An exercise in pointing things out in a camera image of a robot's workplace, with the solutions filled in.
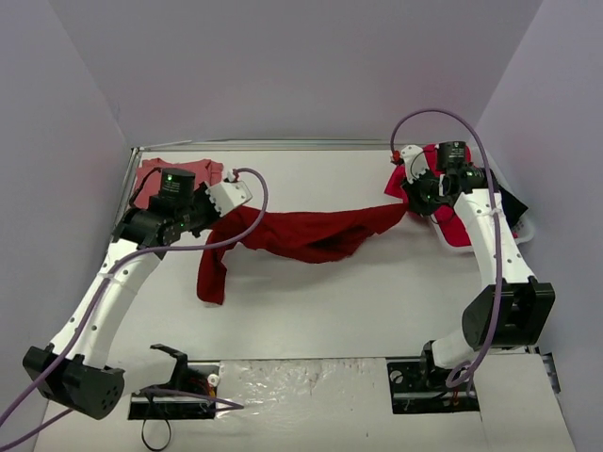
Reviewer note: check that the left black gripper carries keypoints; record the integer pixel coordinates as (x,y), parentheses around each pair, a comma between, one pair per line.
(207,213)

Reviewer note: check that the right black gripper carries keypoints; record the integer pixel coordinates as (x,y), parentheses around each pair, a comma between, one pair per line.
(419,199)

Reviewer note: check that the dark red t-shirt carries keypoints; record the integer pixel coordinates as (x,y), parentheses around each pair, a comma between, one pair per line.
(309,237)

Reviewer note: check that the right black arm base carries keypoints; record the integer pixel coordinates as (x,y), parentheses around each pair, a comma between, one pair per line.
(417,386)

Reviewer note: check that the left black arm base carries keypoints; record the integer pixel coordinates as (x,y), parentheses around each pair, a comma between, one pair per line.
(189,394)

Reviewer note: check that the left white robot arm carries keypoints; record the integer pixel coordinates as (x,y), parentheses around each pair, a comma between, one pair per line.
(74,370)

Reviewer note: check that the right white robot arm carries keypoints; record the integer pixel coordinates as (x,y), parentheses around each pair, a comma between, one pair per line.
(512,307)

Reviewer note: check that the bright pink t-shirt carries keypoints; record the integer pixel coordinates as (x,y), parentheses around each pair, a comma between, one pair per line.
(393,186)

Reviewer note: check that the folded salmon pink t-shirt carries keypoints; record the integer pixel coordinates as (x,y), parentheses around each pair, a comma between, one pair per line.
(148,177)

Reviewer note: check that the black garment in basket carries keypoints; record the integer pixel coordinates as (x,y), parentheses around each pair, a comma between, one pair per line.
(513,208)

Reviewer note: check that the white plastic laundry basket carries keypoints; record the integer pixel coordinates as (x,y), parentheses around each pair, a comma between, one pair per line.
(523,230)

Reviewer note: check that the white foreground cover board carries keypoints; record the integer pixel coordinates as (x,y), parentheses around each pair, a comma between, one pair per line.
(337,405)

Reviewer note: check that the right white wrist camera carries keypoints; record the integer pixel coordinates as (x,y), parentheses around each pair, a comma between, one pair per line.
(413,159)

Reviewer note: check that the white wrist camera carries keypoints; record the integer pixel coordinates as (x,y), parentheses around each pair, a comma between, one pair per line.
(413,159)
(229,194)

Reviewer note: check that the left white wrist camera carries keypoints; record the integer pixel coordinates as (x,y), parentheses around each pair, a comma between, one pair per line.
(229,194)

